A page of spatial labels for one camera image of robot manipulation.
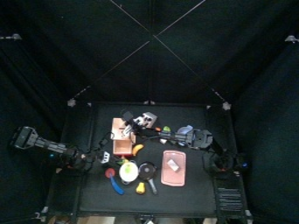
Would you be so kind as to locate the yellow toy squash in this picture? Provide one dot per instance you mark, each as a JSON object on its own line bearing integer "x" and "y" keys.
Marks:
{"x": 140, "y": 188}

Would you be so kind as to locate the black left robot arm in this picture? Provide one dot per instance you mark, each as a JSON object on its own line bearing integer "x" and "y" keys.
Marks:
{"x": 42, "y": 143}

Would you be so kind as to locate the orange toy food piece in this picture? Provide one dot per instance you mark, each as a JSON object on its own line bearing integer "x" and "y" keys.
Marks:
{"x": 157, "y": 129}

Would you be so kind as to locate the light wooden open box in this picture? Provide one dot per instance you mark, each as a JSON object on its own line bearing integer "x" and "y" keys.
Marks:
{"x": 121, "y": 144}

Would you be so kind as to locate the silver frame corner bracket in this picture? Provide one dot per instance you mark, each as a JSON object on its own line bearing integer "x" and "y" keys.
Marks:
{"x": 71, "y": 102}
{"x": 13, "y": 37}
{"x": 148, "y": 102}
{"x": 291, "y": 38}
{"x": 225, "y": 106}

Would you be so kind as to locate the small white toy piece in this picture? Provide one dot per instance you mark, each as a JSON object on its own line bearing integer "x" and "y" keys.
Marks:
{"x": 163, "y": 141}

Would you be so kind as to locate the white toy sushi piece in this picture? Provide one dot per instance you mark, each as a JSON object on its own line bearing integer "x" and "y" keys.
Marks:
{"x": 172, "y": 165}

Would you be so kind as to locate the black plate with white text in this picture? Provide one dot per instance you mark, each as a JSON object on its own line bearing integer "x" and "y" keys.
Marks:
{"x": 229, "y": 199}

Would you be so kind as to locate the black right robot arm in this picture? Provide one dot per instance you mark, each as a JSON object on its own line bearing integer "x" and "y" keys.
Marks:
{"x": 193, "y": 138}

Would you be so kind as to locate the pink rectangular cutting board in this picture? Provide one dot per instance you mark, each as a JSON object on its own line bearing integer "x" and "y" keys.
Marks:
{"x": 173, "y": 172}

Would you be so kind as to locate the light blue toy cup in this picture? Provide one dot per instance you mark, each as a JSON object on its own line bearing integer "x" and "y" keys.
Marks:
{"x": 184, "y": 129}

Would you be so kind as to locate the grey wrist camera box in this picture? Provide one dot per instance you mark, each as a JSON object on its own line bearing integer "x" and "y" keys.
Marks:
{"x": 145, "y": 118}

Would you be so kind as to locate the red and blue toy spoon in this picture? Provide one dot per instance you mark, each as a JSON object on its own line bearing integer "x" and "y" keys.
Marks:
{"x": 113, "y": 180}

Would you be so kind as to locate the white round bowl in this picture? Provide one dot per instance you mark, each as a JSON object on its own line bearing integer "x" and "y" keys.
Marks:
{"x": 128, "y": 172}

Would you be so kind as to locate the yellow toy banana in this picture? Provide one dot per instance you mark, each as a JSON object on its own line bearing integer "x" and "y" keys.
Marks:
{"x": 136, "y": 149}

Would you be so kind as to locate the black toy frying pan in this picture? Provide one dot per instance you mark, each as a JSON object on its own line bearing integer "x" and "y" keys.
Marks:
{"x": 147, "y": 172}

